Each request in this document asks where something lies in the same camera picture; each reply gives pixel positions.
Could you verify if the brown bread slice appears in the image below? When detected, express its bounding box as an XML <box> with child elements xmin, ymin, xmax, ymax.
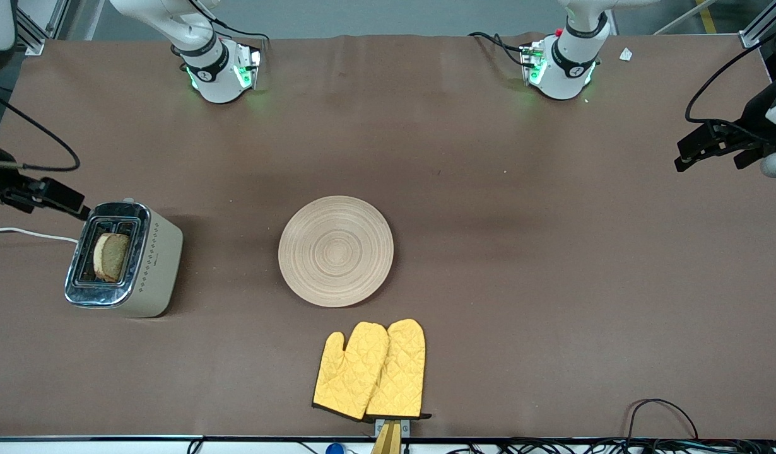
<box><xmin>93</xmin><ymin>233</ymin><xmax>131</xmax><ymax>283</ymax></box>

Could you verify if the round wooden plate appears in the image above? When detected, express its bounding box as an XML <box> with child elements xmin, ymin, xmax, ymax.
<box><xmin>278</xmin><ymin>195</ymin><xmax>394</xmax><ymax>308</ymax></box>

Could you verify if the beige chrome toaster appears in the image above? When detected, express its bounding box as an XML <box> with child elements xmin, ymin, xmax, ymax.
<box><xmin>64</xmin><ymin>197</ymin><xmax>184</xmax><ymax>318</ymax></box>

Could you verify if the brown table cover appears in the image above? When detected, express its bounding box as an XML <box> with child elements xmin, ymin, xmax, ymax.
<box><xmin>0</xmin><ymin>33</ymin><xmax>776</xmax><ymax>440</ymax></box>

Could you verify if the yellow quilted oven mitt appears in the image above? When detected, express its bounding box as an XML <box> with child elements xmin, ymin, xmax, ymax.
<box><xmin>312</xmin><ymin>322</ymin><xmax>389</xmax><ymax>421</ymax></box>
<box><xmin>365</xmin><ymin>318</ymin><xmax>433</xmax><ymax>421</ymax></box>

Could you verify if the white toaster power cord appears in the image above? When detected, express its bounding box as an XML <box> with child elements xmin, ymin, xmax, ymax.
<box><xmin>0</xmin><ymin>227</ymin><xmax>79</xmax><ymax>244</ymax></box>

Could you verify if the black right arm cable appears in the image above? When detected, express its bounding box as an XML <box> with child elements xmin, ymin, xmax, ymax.
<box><xmin>0</xmin><ymin>83</ymin><xmax>81</xmax><ymax>173</ymax></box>

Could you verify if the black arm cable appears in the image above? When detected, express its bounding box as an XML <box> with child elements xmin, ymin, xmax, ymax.
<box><xmin>0</xmin><ymin>83</ymin><xmax>81</xmax><ymax>173</ymax></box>
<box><xmin>685</xmin><ymin>30</ymin><xmax>776</xmax><ymax>128</ymax></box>

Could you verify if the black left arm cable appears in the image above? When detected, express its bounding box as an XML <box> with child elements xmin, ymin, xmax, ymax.
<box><xmin>685</xmin><ymin>30</ymin><xmax>776</xmax><ymax>128</ymax></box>

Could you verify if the aluminium frame profile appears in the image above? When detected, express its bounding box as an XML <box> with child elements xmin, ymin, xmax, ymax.
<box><xmin>13</xmin><ymin>0</ymin><xmax>70</xmax><ymax>56</ymax></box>
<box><xmin>738</xmin><ymin>0</ymin><xmax>776</xmax><ymax>49</ymax></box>

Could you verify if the black left base cable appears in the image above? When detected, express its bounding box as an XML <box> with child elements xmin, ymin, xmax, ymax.
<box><xmin>468</xmin><ymin>32</ymin><xmax>529</xmax><ymax>67</ymax></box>

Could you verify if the black base cable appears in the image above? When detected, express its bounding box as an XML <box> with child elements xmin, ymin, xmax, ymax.
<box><xmin>468</xmin><ymin>32</ymin><xmax>529</xmax><ymax>67</ymax></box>
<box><xmin>205</xmin><ymin>19</ymin><xmax>270</xmax><ymax>64</ymax></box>

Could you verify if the black right base cable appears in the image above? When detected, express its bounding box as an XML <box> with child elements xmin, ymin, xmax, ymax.
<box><xmin>205</xmin><ymin>19</ymin><xmax>270</xmax><ymax>64</ymax></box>

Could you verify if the white table edge rail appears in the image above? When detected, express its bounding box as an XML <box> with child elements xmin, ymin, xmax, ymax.
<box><xmin>0</xmin><ymin>439</ymin><xmax>377</xmax><ymax>454</ymax></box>

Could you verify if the black looped cable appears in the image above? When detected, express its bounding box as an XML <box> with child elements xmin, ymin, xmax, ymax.
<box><xmin>626</xmin><ymin>398</ymin><xmax>700</xmax><ymax>442</ymax></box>

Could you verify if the black cable bundle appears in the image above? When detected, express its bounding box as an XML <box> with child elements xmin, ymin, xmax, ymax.
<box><xmin>445</xmin><ymin>438</ymin><xmax>776</xmax><ymax>454</ymax></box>

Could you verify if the metal bracket with wooden sticks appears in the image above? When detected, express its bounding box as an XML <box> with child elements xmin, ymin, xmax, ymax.
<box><xmin>370</xmin><ymin>419</ymin><xmax>411</xmax><ymax>454</ymax></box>

